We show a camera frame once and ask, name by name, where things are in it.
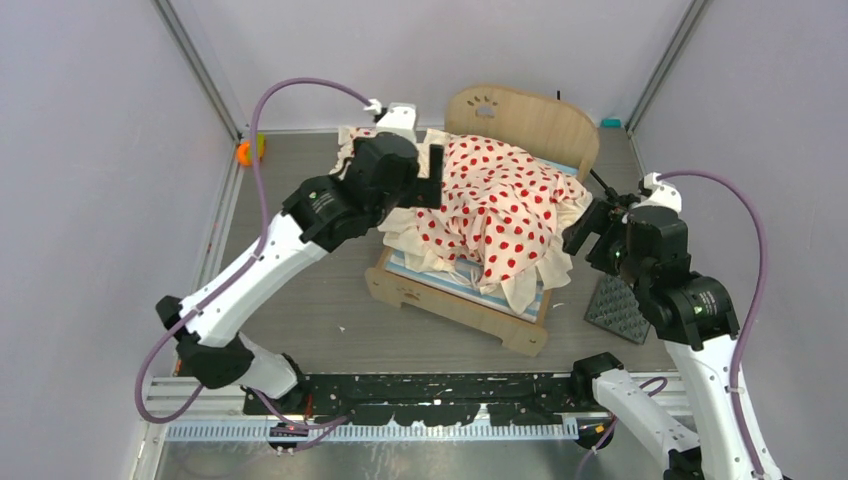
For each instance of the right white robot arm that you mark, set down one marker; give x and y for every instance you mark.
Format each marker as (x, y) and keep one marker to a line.
(694, 317)

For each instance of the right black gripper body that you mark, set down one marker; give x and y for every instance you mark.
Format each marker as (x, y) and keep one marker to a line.
(608, 218)

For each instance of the teal small block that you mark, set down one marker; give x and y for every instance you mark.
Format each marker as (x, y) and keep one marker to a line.
(611, 123)

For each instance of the orange green toy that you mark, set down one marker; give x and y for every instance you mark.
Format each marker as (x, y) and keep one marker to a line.
(244, 151)

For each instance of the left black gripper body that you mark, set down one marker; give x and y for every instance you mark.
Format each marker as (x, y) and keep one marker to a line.
(415, 191)

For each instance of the black tripod stand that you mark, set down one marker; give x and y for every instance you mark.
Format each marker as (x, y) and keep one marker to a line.
(599, 179)

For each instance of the blue striped mattress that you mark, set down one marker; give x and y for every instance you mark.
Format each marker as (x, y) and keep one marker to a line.
(461, 283)

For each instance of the strawberry print ruffled blanket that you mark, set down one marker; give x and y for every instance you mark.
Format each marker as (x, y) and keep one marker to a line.
(502, 208)

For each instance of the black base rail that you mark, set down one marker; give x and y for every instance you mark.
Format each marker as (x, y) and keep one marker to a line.
(377, 407)

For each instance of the black perforated pad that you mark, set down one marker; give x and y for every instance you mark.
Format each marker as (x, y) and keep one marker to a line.
(614, 309)

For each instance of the wooden pet bed frame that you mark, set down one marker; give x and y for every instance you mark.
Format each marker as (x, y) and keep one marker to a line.
(515, 117)

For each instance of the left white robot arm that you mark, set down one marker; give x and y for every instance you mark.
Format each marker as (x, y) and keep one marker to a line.
(315, 219)

